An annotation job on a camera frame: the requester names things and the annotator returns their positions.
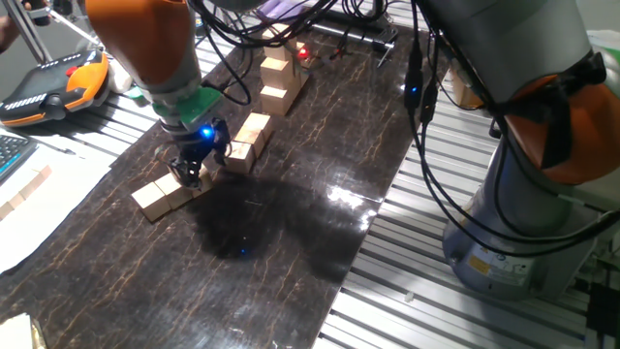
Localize black metal clamp handle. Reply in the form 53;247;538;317
309;18;401;69

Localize dark marble pattern mat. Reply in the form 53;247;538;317
0;21;440;349

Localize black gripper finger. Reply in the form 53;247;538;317
168;156;187;180
181;158;203;191

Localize grey metal strut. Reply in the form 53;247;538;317
4;0;52;64

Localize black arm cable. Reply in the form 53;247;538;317
404;0;620;258

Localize open cardboard box wooden pieces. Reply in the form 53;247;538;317
448;67;485;111

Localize small gold and white box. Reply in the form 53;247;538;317
0;312;47;349

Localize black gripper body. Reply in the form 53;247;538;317
170;116;230;164

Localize orange and grey teach pendant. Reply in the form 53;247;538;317
0;48;110;128

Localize white paper sheets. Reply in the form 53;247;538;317
0;128;113;275

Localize person forearm black sleeve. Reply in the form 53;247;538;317
0;14;20;54

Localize purple plastic bag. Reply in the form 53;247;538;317
256;0;301;23

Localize black computer keyboard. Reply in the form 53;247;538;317
0;133;39;185

